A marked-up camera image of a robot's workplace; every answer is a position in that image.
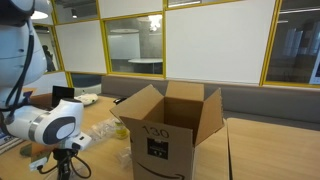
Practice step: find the grey bench seat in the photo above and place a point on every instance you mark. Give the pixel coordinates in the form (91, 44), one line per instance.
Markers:
(282, 106)

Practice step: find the white yellow spray bottle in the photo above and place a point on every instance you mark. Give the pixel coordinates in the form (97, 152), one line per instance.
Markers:
(121, 130)

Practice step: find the blue white product box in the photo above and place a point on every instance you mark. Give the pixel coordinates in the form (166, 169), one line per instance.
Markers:
(8, 142)

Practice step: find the large clear air pillow strip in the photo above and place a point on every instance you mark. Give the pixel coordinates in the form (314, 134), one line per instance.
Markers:
(102, 130)

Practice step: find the silver laptop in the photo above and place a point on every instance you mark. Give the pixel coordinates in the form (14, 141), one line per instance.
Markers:
(59, 92)

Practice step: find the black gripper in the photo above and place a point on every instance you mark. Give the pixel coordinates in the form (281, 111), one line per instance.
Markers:
(63, 158)

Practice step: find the small clear plastic bag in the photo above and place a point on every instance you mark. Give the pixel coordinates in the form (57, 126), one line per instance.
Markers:
(125, 157)

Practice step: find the white pendant lamp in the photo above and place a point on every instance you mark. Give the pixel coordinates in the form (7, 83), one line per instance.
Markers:
(37, 15)

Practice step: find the brown cardboard box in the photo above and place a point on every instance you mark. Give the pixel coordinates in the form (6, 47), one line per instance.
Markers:
(165, 129)

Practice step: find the man in dark shirt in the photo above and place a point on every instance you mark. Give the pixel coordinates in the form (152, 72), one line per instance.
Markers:
(50, 64)

